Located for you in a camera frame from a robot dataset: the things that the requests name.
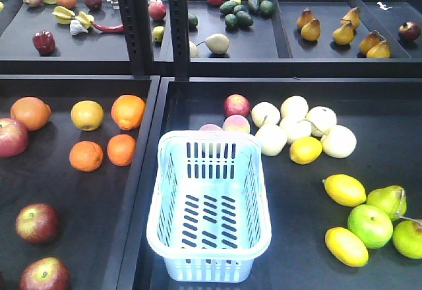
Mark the light blue plastic basket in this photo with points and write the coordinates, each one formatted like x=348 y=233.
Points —
x=209 y=217

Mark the red apple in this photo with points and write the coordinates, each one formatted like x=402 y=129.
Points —
x=14 y=137
x=37 y=223
x=46 y=273

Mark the yellow lemon near basket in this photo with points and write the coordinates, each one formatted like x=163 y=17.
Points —
x=305 y=150

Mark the large orange far right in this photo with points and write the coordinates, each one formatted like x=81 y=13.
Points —
x=127 y=111

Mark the small orange right lower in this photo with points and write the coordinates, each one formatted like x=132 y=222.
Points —
x=121 y=149

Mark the small orange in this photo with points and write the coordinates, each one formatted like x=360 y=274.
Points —
x=121 y=149
x=86 y=156

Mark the rear black display tray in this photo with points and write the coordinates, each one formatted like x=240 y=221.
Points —
x=302 y=38

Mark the small orange right inner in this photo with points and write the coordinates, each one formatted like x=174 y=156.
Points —
x=86 y=156

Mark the red chili pepper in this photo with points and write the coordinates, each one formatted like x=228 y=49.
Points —
x=108 y=29

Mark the black wood fruit display table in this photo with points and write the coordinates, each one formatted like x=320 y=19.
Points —
x=94 y=207

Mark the white garlic bulb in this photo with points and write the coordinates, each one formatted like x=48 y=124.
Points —
x=76 y=27

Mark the orange behind centre apple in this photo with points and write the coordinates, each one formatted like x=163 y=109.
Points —
x=32 y=112

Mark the red bell pepper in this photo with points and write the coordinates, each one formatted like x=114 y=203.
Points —
x=44 y=42

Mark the green apple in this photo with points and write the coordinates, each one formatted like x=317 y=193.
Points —
x=371 y=224

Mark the black metal rack post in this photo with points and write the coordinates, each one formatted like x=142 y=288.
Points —
x=136 y=22

